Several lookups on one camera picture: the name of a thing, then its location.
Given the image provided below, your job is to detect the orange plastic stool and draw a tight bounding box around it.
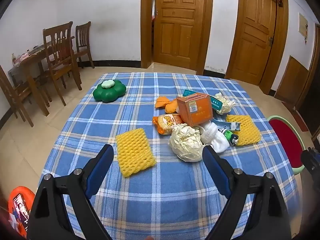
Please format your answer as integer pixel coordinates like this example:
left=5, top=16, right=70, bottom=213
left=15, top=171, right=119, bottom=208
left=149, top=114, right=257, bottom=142
left=7, top=186, right=35, bottom=239

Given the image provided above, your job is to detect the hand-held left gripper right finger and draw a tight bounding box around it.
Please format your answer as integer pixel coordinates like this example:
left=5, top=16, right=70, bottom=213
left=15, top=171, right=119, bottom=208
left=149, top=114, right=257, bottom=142
left=202, top=145, right=292, bottom=240

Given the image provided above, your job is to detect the orange cardboard box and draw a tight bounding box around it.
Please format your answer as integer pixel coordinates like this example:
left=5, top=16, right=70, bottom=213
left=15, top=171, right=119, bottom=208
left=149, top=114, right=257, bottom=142
left=176, top=92, right=213, bottom=127

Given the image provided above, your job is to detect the open wooden door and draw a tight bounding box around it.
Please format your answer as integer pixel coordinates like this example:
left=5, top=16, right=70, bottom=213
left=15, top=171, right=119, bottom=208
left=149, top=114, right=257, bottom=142
left=153, top=0, right=214, bottom=74

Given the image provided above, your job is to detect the green toy car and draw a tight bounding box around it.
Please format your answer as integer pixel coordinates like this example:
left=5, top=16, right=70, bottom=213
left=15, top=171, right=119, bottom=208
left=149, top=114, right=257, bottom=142
left=219, top=127, right=239, bottom=147

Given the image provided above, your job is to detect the wooden chair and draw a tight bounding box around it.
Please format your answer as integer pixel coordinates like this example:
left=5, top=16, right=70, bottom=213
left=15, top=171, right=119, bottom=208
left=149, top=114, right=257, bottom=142
left=0, top=65, right=34, bottom=128
left=74, top=21, right=95, bottom=69
left=40, top=21, right=83, bottom=107

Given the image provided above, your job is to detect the framed wall notice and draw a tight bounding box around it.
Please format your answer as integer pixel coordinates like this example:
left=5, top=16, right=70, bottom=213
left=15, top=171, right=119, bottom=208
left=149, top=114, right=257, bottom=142
left=299, top=12, right=309, bottom=44

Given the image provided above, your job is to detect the green flower-shaped container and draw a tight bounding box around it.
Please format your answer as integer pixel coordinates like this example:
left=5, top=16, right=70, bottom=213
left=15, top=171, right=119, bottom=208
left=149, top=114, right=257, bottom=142
left=93, top=79, right=127, bottom=103

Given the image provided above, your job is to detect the blue plaid tablecloth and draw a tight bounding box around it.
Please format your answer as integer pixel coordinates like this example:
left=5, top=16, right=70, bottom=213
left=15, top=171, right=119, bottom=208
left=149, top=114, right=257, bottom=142
left=37, top=72, right=304, bottom=240

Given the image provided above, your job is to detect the orange candy-shaped pouch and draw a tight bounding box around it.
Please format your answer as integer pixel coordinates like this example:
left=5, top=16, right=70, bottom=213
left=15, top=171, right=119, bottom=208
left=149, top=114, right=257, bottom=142
left=155, top=96, right=178, bottom=114

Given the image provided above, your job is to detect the teal cardboard box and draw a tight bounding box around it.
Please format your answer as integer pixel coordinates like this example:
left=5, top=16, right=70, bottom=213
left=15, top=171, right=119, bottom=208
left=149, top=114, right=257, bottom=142
left=182, top=89, right=225, bottom=110

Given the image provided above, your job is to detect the white sock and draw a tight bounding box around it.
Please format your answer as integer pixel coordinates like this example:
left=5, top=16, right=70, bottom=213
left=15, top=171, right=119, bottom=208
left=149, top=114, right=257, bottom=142
left=200, top=121, right=230, bottom=153

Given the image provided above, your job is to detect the large crumpled cream paper ball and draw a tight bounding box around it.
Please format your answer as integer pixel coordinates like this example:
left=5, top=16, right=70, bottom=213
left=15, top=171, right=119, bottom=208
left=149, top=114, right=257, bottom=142
left=168, top=124, right=204, bottom=162

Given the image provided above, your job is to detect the red stool with green rim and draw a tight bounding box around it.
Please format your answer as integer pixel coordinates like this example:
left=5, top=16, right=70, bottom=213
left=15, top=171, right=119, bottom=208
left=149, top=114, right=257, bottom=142
left=266, top=115, right=306, bottom=175

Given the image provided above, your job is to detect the orange snack packet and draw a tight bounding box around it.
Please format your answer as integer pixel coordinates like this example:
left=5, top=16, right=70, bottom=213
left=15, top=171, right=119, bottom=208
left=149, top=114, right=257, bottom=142
left=152, top=114, right=185, bottom=136

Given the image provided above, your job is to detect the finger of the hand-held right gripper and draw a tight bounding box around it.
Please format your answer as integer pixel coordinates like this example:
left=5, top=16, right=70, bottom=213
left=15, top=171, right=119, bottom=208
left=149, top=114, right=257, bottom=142
left=301, top=147, right=320, bottom=180

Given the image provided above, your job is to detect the yellow foam net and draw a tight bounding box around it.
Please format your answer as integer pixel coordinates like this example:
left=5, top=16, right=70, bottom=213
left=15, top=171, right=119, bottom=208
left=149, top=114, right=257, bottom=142
left=115, top=127, right=157, bottom=178
left=226, top=114, right=262, bottom=146

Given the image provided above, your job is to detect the closed wooden door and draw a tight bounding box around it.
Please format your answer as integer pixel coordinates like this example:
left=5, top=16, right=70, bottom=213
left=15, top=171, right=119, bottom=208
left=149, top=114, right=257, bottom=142
left=226, top=0, right=289, bottom=95

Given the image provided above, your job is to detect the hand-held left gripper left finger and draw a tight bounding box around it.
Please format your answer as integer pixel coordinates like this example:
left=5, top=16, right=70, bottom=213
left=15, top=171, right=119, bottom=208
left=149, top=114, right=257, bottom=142
left=27, top=144, right=114, bottom=240

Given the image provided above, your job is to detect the wooden dining table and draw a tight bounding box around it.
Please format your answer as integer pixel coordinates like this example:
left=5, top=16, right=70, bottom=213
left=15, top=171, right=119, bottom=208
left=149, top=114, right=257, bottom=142
left=7, top=36, right=75, bottom=117

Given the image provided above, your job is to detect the pink packet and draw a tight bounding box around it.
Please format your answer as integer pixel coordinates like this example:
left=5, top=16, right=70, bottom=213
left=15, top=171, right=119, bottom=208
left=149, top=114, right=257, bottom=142
left=12, top=54, right=29, bottom=65

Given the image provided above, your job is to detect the wooden door frame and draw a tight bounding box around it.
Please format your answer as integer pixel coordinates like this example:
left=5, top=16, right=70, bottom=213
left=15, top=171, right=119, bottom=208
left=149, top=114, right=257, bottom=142
left=141, top=0, right=214, bottom=75

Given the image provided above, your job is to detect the small wooden cabinet door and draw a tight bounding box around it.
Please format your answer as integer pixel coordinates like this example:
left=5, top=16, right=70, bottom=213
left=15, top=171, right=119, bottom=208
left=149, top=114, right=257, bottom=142
left=274, top=56, right=309, bottom=105

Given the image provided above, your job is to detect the smartphone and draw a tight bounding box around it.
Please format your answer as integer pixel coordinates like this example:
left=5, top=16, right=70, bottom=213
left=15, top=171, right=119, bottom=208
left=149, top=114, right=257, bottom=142
left=12, top=192, right=32, bottom=233

